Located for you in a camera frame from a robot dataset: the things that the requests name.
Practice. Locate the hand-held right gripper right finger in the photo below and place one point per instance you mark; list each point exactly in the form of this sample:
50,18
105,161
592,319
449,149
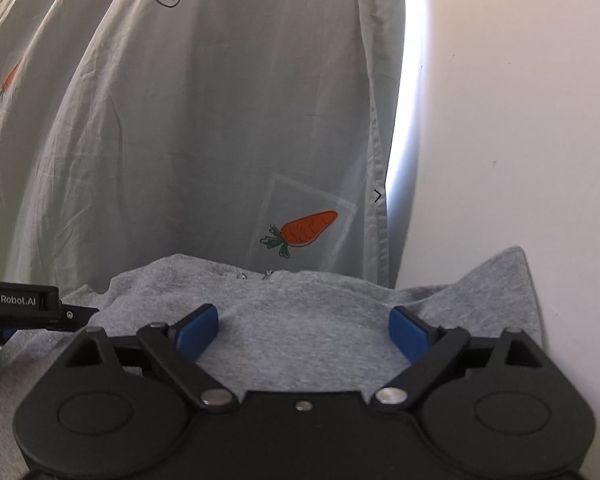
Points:
410,335

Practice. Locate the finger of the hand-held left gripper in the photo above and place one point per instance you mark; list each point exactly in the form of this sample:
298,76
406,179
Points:
77,316

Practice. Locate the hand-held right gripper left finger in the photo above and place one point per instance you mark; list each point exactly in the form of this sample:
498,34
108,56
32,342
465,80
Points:
197,332

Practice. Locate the grey zip hoodie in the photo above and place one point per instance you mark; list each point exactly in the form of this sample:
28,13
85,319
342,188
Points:
305,340

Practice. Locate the grey carrot print sheet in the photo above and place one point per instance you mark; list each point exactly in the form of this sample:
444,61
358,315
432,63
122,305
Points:
180,110

